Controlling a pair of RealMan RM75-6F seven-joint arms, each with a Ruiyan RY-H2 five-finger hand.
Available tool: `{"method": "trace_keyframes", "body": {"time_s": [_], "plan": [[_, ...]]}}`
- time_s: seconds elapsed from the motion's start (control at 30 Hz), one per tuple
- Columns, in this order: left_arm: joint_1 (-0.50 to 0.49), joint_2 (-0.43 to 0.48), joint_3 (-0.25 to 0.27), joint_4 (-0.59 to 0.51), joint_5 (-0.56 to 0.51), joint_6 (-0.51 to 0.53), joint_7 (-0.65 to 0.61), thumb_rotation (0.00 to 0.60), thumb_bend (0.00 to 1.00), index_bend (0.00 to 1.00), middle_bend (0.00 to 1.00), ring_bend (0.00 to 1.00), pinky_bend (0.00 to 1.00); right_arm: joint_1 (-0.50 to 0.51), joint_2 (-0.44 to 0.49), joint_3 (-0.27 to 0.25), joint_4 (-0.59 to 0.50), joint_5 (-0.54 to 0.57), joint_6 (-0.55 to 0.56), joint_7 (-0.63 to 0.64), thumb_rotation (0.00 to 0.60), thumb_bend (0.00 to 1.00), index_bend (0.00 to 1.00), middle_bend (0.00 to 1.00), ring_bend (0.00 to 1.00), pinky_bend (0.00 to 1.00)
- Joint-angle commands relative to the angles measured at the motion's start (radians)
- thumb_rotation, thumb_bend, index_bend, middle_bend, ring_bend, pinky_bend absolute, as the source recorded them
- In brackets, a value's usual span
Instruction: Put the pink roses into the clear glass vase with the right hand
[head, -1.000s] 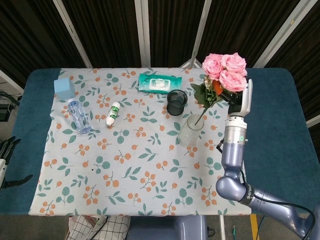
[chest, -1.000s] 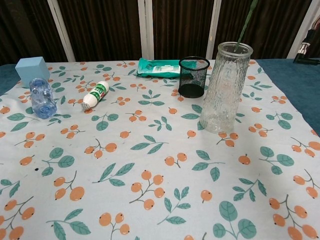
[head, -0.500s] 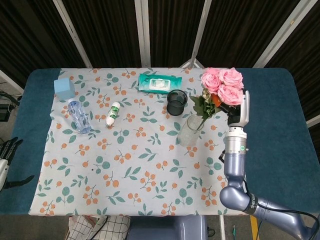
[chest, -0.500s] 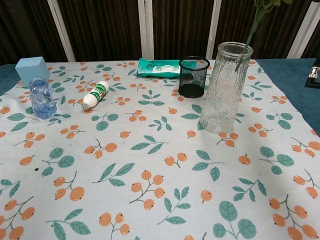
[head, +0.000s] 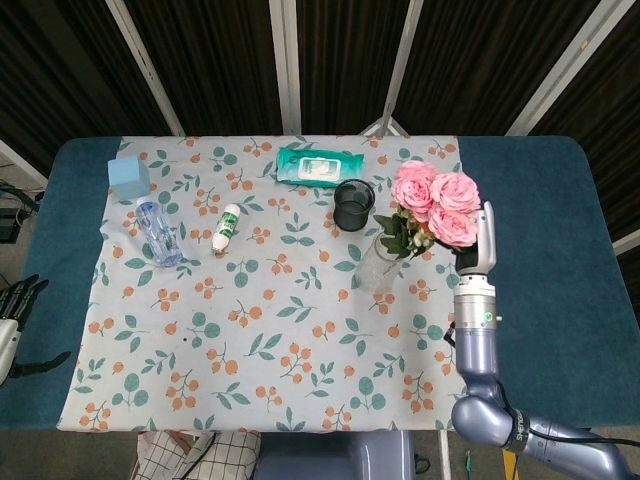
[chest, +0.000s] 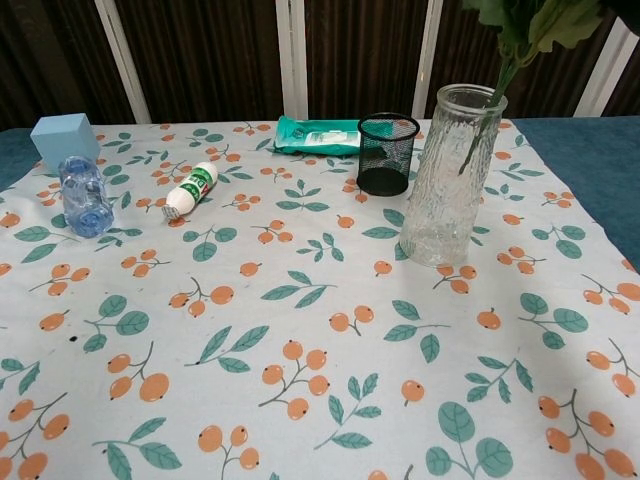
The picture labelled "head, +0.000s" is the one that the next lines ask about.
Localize clear textured glass vase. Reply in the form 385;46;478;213
353;229;409;295

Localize dark pleated curtain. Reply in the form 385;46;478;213
0;0;640;241

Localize black printed arm strap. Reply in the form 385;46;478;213
507;408;527;451

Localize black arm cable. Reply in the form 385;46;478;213
492;374;640;447

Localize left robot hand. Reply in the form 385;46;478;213
0;273;73;387

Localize white metal frame post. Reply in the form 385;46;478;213
360;0;427;137
268;0;302;134
504;0;612;137
105;0;187;137

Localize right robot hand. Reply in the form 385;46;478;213
452;199;499;277

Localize blue-grey robot torso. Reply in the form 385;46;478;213
256;429;417;480

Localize checkered white fabric bag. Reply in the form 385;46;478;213
133;428;262;480

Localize pink artificial rose bouquet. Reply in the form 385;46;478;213
373;159;482;261

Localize clear plastic water bottle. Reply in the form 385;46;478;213
135;196;184;268

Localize light blue foam cube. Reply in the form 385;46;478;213
107;154;151;200

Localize white metal frame bar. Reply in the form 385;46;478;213
612;229;640;257
0;138;51;189

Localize green wet wipes pack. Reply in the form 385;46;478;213
275;146;366;189

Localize black mesh pen holder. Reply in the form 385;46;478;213
333;179;376;234

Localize white table leg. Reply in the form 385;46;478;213
436;429;452;480

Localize small white green-label bottle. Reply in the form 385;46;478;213
211;203;242;255

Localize floral fruit print tablecloth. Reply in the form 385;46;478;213
55;134;464;434

